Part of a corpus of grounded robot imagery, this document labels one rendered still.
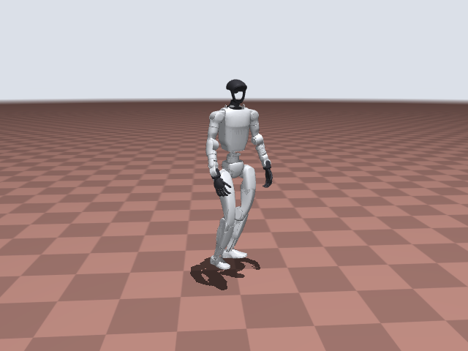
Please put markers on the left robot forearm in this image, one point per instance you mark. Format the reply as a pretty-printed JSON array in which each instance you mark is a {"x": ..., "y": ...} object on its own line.
[{"x": 262, "y": 153}]

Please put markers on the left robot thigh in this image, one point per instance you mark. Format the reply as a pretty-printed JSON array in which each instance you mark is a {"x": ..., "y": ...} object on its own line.
[{"x": 248, "y": 188}]

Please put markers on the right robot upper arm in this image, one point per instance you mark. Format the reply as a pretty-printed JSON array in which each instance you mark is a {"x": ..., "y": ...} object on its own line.
[{"x": 215, "y": 118}]

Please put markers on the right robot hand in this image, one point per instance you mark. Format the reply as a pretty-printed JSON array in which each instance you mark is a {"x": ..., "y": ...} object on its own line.
[{"x": 219, "y": 184}]

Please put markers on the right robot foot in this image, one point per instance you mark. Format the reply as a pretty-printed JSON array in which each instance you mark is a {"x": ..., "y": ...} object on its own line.
[{"x": 219, "y": 263}]

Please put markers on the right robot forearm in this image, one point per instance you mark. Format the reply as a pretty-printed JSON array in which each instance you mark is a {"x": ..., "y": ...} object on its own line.
[{"x": 212, "y": 160}]

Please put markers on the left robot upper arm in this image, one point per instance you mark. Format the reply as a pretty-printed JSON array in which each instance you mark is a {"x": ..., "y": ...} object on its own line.
[{"x": 254, "y": 128}]

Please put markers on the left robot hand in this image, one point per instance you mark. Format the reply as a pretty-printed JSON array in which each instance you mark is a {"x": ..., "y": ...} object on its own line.
[{"x": 268, "y": 174}]

